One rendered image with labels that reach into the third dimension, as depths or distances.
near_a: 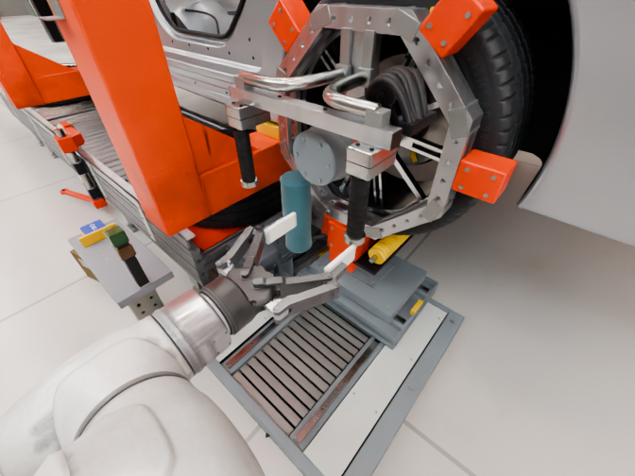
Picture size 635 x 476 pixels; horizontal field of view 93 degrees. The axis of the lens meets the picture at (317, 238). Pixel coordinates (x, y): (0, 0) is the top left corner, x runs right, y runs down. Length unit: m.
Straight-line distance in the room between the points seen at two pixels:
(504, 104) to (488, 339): 1.04
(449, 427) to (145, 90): 1.37
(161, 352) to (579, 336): 1.64
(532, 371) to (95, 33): 1.70
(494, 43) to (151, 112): 0.79
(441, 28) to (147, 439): 0.67
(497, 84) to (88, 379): 0.75
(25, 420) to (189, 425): 0.16
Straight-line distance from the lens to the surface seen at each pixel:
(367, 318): 1.22
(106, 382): 0.34
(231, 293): 0.40
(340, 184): 1.03
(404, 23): 0.69
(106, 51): 0.91
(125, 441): 0.27
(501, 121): 0.74
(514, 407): 1.42
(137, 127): 0.94
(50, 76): 2.87
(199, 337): 0.38
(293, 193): 0.85
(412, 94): 0.59
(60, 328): 1.78
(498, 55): 0.74
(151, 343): 0.37
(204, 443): 0.26
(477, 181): 0.70
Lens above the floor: 1.16
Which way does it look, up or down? 41 degrees down
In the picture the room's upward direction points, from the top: straight up
